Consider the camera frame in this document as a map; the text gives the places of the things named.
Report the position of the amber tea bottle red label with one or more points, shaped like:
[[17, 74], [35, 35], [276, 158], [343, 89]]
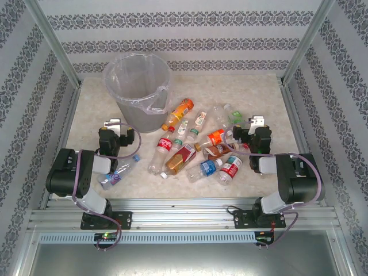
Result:
[[180, 158]]

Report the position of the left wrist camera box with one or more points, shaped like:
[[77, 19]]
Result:
[[112, 123]]

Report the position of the purple-label bottle blue cap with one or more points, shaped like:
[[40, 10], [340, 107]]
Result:
[[115, 176]]

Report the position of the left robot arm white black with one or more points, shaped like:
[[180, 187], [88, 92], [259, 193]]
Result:
[[86, 175]]

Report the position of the orange juice bottle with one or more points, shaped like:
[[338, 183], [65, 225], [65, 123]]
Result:
[[179, 112]]

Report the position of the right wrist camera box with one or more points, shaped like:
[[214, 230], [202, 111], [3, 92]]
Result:
[[256, 120]]

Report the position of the clear bottle white cap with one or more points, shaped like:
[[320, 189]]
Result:
[[220, 113]]

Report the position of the left circuit board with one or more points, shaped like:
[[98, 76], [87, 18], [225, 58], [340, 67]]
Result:
[[106, 236]]

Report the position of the right circuit board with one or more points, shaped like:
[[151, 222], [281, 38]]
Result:
[[264, 238]]

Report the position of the grey waste bin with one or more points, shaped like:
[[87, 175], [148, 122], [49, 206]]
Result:
[[135, 120]]

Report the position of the crushed green plastic bottle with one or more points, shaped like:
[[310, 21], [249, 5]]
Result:
[[235, 116]]

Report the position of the small white-label green-cap bottle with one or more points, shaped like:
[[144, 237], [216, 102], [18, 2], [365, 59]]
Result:
[[182, 129], [200, 119]]

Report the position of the orange-label bottle amber cap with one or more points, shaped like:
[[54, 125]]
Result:
[[216, 137]]

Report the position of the aluminium frame post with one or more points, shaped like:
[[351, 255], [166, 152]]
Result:
[[306, 43], [54, 43]]

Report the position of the clear bottle blue label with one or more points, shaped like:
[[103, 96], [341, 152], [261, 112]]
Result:
[[207, 167]]

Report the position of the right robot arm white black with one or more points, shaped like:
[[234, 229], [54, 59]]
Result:
[[302, 184]]

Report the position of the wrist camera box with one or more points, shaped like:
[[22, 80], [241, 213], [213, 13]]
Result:
[[112, 123], [256, 120]]

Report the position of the clear bottle red cola label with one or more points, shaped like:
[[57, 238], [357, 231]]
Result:
[[164, 143]]

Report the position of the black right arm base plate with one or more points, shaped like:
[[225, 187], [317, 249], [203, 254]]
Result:
[[243, 220]]

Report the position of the red-cap bottle white red label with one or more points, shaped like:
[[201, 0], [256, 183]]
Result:
[[230, 169]]

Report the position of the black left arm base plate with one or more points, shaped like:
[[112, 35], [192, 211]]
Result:
[[125, 220]]

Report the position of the grey metal panel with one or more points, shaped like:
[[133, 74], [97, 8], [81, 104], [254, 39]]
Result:
[[184, 261]]

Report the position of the aluminium front rail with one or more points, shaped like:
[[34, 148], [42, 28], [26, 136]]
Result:
[[184, 215]]

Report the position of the brown drink bottle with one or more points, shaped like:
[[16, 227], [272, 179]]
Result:
[[218, 150]]

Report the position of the circuit board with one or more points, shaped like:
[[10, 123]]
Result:
[[106, 236], [264, 238]]

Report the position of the aluminium side rail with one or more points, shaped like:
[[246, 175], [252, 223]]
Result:
[[293, 115], [67, 115]]

